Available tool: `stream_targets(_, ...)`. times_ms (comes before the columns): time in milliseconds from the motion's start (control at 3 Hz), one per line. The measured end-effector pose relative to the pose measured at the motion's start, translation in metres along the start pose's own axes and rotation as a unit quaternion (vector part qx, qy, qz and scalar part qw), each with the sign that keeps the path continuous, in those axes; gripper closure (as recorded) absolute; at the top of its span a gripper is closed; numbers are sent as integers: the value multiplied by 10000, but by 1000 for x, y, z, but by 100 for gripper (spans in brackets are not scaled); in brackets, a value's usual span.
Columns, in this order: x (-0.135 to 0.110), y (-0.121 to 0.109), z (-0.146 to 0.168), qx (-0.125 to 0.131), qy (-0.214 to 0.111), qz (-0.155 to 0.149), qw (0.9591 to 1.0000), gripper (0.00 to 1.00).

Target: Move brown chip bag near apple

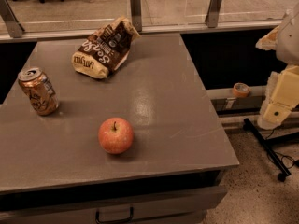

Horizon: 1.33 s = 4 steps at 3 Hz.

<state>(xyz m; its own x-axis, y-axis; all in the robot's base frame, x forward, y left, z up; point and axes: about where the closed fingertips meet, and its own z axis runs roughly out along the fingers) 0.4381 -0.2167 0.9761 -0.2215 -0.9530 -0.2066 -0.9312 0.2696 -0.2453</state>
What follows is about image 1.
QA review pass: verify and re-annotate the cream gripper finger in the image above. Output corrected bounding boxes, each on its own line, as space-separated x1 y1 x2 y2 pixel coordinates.
264 65 299 125

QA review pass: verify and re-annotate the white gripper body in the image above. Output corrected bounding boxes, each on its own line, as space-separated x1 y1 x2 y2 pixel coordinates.
257 71 278 130

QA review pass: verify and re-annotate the brown chip bag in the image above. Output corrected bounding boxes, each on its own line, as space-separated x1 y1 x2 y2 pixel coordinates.
72 17 139 79

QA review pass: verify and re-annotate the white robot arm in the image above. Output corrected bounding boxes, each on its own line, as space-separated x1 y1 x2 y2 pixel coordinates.
256 4 299 130

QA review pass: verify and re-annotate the red apple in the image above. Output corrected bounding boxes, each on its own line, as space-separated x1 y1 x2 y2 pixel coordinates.
98 118 134 155

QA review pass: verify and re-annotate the orange tape roll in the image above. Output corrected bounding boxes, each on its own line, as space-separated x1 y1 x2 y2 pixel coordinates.
233 82 250 98

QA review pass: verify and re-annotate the black stand with wheel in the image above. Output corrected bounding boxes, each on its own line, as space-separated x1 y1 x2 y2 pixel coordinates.
243 119 299 182

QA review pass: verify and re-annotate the grey drawer front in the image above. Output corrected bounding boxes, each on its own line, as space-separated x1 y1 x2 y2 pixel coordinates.
0 186 227 224

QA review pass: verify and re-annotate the orange soda can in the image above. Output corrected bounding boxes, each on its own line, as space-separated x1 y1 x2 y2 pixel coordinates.
18 67 59 116

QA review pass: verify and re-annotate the black cable on floor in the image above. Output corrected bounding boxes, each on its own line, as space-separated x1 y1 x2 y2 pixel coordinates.
264 128 299 173

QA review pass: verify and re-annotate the right metal railing post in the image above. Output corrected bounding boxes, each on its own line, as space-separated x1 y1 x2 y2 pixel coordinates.
205 0 222 28

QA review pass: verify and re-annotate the metal railing post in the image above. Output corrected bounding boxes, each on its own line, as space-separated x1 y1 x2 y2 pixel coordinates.
130 0 142 32
205 0 222 28
0 0 24 38

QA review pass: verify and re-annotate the middle metal railing post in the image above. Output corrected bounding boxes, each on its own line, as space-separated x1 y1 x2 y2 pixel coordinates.
130 0 142 32

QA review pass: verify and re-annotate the black drawer handle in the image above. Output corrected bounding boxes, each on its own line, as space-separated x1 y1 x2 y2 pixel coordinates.
94 207 135 224

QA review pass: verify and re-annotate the left metal railing post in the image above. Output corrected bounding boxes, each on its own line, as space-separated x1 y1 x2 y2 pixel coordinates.
0 0 24 38

